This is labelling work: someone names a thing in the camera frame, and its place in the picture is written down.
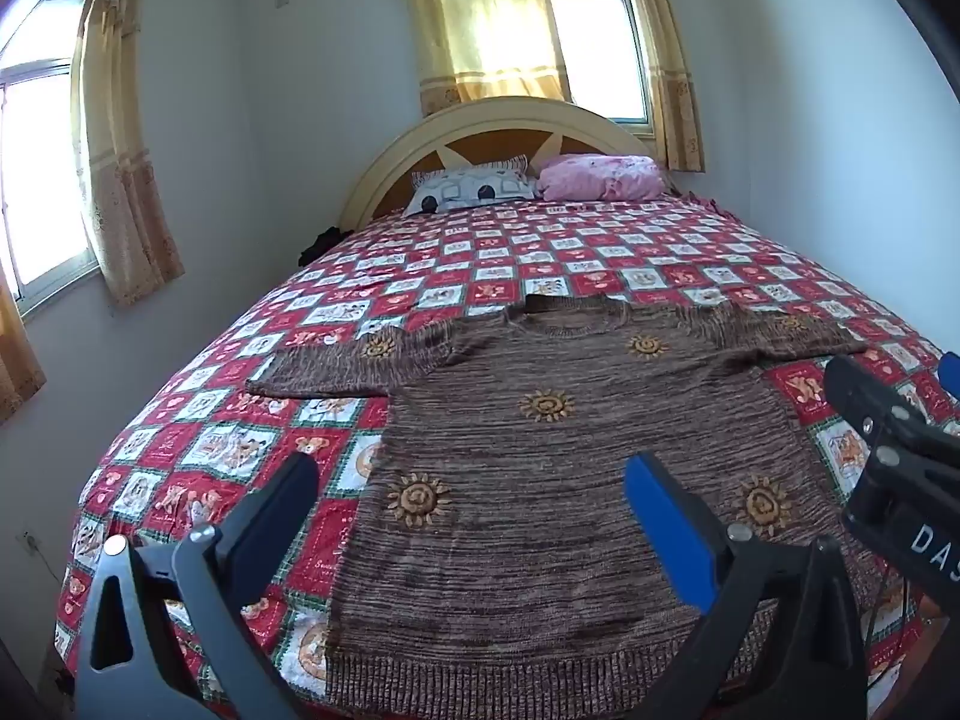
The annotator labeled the pale yellow patterned curtain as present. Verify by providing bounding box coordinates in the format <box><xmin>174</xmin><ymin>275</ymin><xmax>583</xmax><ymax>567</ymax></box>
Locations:
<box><xmin>617</xmin><ymin>0</ymin><xmax>707</xmax><ymax>173</ymax></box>
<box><xmin>71</xmin><ymin>0</ymin><xmax>185</xmax><ymax>308</ymax></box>
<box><xmin>395</xmin><ymin>0</ymin><xmax>573</xmax><ymax>119</ymax></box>

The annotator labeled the cream arched bed headboard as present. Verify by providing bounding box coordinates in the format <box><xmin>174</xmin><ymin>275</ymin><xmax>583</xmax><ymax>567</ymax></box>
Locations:
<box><xmin>339</xmin><ymin>95</ymin><xmax>680</xmax><ymax>233</ymax></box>

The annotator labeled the grey white patterned pillow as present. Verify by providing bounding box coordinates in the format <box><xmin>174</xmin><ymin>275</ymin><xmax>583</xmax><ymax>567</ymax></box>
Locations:
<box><xmin>405</xmin><ymin>154</ymin><xmax>538</xmax><ymax>217</ymax></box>

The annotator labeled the orange curtain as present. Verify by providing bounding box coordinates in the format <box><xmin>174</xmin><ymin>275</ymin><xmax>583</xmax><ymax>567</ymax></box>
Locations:
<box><xmin>0</xmin><ymin>261</ymin><xmax>47</xmax><ymax>425</ymax></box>

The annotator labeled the brown knit sweater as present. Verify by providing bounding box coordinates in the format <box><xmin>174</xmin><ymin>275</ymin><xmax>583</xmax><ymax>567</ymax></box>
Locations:
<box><xmin>246</xmin><ymin>292</ymin><xmax>912</xmax><ymax>710</ymax></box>

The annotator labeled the red checked printed blanket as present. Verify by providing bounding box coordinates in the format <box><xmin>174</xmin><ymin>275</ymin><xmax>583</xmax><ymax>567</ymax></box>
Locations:
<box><xmin>54</xmin><ymin>195</ymin><xmax>960</xmax><ymax>720</ymax></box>

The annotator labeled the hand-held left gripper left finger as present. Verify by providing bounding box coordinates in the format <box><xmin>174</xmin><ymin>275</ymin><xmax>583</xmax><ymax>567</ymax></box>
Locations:
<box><xmin>75</xmin><ymin>451</ymin><xmax>320</xmax><ymax>720</ymax></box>

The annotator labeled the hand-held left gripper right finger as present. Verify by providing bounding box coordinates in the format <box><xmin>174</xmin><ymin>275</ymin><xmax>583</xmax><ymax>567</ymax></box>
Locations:
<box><xmin>625</xmin><ymin>454</ymin><xmax>872</xmax><ymax>720</ymax></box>

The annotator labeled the window behind headboard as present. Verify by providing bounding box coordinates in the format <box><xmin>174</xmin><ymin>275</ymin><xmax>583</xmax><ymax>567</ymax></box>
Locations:
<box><xmin>546</xmin><ymin>0</ymin><xmax>655</xmax><ymax>127</ymax></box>

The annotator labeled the dark cloth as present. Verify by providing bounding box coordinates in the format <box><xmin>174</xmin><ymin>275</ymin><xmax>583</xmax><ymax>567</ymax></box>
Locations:
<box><xmin>298</xmin><ymin>225</ymin><xmax>355</xmax><ymax>268</ymax></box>

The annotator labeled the side wall window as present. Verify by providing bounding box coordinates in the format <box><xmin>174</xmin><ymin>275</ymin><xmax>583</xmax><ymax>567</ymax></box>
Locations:
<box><xmin>0</xmin><ymin>0</ymin><xmax>103</xmax><ymax>320</ymax></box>

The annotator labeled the pink pillow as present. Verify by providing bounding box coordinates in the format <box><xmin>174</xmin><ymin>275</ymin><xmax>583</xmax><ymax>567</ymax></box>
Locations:
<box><xmin>535</xmin><ymin>153</ymin><xmax>672</xmax><ymax>203</ymax></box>

